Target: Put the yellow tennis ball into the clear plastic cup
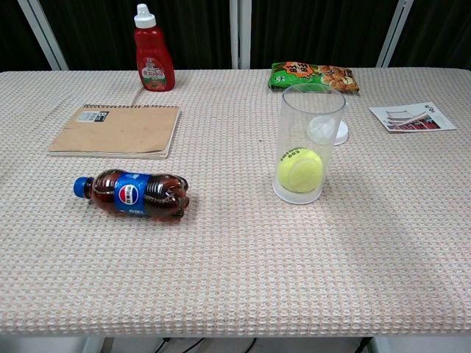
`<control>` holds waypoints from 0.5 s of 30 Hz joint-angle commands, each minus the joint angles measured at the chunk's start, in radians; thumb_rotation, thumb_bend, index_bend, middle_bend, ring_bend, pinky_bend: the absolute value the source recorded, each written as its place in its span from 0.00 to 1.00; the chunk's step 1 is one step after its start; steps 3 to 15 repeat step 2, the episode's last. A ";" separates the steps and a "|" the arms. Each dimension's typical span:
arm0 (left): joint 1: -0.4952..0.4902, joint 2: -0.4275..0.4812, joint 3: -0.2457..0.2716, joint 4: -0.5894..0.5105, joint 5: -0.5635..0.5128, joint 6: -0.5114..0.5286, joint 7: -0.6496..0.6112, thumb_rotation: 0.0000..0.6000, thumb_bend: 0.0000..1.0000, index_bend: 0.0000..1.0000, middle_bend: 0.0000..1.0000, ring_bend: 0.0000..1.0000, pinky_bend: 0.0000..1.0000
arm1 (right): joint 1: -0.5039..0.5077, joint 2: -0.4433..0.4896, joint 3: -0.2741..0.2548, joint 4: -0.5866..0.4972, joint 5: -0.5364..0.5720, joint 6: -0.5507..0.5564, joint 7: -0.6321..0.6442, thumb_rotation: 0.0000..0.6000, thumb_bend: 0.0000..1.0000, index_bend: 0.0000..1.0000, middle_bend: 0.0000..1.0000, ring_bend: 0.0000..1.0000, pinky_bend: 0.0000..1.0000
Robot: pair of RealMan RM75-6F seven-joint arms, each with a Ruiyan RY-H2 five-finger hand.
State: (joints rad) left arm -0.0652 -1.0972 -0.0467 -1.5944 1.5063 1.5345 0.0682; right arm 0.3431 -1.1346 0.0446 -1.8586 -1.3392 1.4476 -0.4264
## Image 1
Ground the white round plastic lid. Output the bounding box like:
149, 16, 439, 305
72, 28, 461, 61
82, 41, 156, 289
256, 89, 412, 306
307, 116, 350, 146

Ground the yellow tennis ball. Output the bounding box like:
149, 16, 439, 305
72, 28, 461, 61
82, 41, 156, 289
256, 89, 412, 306
277, 146, 325, 194

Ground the black pleated curtain panel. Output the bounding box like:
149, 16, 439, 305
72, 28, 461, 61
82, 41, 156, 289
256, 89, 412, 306
249, 0, 400, 70
0, 0, 53, 73
390, 0, 471, 71
29, 0, 233, 71

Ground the black cable bundle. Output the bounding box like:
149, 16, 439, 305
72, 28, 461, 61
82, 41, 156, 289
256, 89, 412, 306
152, 337, 206, 353

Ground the clear plastic cup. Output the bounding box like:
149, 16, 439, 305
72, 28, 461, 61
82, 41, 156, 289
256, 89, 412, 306
272, 83, 347, 206

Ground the red ketchup squeeze bottle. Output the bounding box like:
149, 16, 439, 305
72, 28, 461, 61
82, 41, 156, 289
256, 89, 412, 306
132, 3, 177, 93

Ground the postcard with temple picture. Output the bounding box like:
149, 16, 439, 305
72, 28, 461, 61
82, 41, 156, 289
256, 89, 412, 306
368, 101, 458, 134

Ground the grey metal screen post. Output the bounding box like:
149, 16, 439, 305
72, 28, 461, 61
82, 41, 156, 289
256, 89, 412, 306
229, 0, 252, 70
375, 0, 415, 68
16, 0, 70, 71

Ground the green orange snack bag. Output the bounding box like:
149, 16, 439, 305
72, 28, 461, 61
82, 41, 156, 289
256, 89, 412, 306
270, 61, 360, 95

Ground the beige waffle tablecloth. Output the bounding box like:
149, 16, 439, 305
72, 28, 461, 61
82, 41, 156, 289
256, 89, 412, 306
0, 67, 471, 338

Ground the small Pepsi cola bottle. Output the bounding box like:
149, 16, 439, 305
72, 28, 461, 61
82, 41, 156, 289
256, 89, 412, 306
73, 168, 191, 223

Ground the brown spiral notebook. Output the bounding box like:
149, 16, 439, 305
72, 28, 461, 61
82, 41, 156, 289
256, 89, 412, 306
47, 104, 182, 160

